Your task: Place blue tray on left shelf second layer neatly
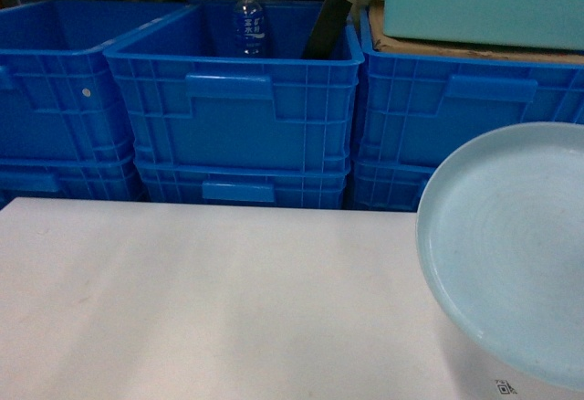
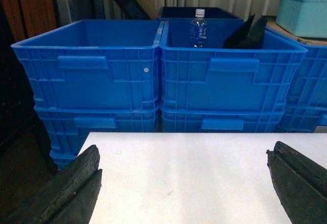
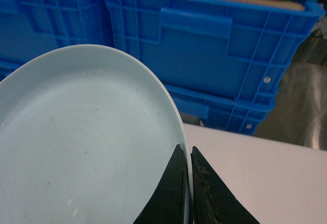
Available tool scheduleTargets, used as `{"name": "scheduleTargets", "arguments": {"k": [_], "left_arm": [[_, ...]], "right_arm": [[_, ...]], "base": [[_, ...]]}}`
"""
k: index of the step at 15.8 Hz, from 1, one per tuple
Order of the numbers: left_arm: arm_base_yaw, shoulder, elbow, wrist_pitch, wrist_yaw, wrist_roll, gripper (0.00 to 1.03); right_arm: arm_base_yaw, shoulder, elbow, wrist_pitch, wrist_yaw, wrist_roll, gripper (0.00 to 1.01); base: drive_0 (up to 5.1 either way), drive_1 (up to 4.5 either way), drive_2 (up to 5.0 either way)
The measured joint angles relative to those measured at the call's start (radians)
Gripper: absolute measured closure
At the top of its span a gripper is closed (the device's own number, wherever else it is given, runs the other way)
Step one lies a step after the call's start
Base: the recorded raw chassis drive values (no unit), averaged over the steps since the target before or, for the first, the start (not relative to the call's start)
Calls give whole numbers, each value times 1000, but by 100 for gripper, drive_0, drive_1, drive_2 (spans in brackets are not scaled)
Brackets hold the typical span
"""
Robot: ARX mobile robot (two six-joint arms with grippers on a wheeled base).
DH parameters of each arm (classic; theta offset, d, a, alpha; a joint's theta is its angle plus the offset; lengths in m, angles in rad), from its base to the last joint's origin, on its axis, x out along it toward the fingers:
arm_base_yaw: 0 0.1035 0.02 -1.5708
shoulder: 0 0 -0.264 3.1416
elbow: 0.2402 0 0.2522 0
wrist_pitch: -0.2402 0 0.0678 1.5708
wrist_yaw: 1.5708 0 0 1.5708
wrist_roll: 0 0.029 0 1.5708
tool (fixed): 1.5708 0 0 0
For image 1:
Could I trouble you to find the blue crate under teal tub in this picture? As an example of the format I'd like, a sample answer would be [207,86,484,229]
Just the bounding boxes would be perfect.
[352,5,583,167]

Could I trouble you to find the clear water bottle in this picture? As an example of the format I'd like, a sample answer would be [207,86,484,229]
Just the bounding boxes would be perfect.
[232,0,266,58]

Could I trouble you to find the blue crate lower left stack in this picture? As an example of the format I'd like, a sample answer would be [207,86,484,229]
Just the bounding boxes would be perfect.
[1,157,148,206]

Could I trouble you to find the teal plastic tub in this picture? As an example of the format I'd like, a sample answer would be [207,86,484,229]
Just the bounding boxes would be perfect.
[383,0,583,51]

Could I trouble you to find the light blue round plate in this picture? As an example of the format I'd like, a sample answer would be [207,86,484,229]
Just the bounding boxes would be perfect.
[416,122,583,399]

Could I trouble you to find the blue crate far left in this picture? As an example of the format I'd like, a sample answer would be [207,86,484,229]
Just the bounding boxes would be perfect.
[1,0,182,163]

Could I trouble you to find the black flat board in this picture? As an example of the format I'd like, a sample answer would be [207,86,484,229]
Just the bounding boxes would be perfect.
[301,0,352,60]

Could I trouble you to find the blue crate lower middle stack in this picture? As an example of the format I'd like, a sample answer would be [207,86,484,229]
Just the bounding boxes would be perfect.
[135,161,347,209]

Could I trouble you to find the blue crate stack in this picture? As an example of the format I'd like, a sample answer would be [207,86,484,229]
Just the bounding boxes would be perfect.
[135,161,347,209]
[1,157,148,206]
[345,161,435,212]

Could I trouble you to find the blue crate with bottle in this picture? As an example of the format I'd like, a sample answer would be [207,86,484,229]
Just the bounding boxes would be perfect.
[104,0,363,175]

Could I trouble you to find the blue crate lower right stack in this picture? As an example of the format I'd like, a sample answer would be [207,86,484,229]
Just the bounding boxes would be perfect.
[345,161,435,212]

